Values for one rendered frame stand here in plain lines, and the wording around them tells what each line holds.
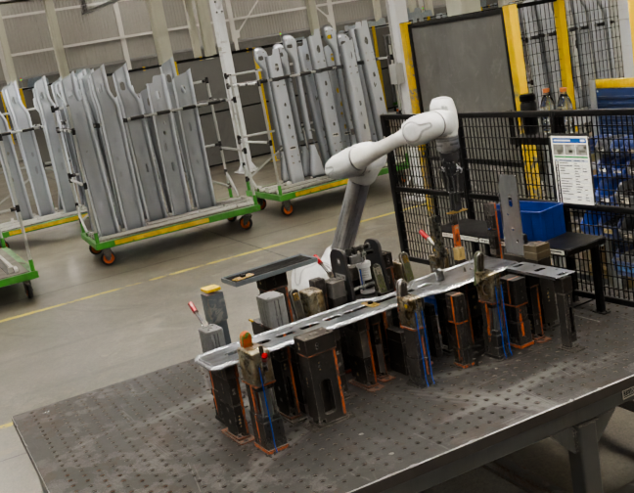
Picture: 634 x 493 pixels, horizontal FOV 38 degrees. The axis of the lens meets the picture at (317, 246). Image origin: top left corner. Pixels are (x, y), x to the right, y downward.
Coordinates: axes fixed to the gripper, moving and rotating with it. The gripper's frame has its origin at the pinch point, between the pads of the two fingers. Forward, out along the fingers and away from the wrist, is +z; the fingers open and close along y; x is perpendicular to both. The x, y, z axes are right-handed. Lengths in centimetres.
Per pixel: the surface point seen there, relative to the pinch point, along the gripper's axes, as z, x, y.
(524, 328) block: 51, 7, 23
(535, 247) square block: 23.7, 23.3, 16.8
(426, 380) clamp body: 57, -42, 21
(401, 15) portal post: -78, 396, -558
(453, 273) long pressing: 29.1, -4.5, -2.0
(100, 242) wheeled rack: 102, 44, -675
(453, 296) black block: 30.3, -22.2, 19.3
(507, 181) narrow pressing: -2.1, 26.2, 1.7
